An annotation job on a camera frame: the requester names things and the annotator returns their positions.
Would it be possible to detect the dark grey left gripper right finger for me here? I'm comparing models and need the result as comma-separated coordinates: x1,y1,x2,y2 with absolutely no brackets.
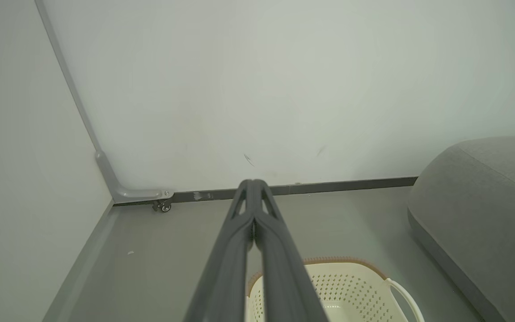
251,179,329,322

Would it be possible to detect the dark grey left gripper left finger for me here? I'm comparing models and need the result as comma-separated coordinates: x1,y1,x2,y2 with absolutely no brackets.
182,179,256,322

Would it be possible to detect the cream plastic laundry basket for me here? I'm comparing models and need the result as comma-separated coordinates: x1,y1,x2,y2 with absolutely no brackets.
245,256,426,322

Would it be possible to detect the light grey side panel skirting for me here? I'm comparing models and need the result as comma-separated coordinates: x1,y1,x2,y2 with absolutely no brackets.
42,203,122,322

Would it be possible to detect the grey fabric sofa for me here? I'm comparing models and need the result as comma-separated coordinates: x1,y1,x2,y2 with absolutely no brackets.
407,134,515,322

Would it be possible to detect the dark grey wall baseboard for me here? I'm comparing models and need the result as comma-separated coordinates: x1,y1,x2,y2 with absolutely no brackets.
114,176,419,207

